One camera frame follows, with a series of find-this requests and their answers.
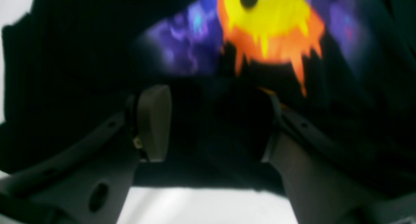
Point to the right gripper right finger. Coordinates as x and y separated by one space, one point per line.
327 184

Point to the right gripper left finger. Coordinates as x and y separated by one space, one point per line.
89 182

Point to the black graphic T-shirt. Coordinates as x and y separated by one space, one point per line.
71 63

